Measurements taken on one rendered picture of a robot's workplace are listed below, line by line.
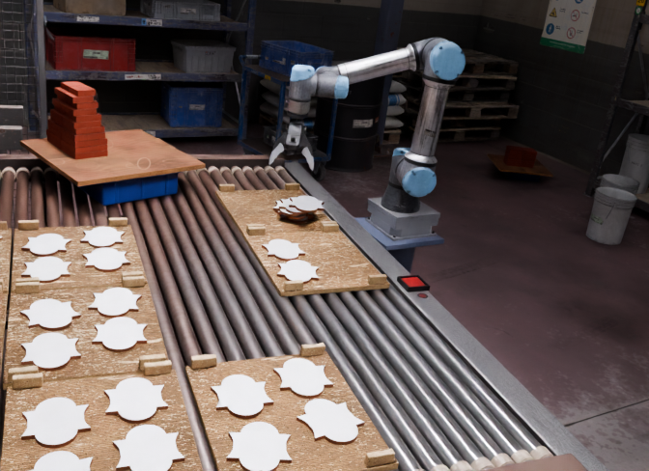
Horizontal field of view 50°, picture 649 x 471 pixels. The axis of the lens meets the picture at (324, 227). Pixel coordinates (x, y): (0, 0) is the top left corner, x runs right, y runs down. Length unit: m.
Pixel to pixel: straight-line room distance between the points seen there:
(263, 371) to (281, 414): 0.16
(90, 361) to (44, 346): 0.11
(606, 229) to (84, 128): 4.05
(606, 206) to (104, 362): 4.46
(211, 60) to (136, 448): 5.31
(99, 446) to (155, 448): 0.11
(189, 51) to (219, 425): 5.13
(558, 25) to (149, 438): 6.94
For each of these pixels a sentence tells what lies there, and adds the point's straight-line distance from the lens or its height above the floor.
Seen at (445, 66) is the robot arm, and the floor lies 1.54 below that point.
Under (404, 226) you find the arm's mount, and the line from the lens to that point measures 2.62.
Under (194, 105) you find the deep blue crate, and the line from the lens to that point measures 6.54.
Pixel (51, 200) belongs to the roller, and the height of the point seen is 0.92.
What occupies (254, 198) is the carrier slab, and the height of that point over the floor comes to 0.94.
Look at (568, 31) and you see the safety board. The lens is 7.79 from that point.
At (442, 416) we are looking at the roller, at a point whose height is 0.92.
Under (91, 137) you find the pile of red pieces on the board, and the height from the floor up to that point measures 1.12.
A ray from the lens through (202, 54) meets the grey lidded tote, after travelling 6.44.
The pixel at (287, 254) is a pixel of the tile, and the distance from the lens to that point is 2.21.
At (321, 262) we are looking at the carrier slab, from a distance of 2.21.
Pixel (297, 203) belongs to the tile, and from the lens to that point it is 2.49.
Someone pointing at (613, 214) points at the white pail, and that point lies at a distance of 5.60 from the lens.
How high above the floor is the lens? 1.88
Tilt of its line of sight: 22 degrees down
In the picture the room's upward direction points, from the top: 7 degrees clockwise
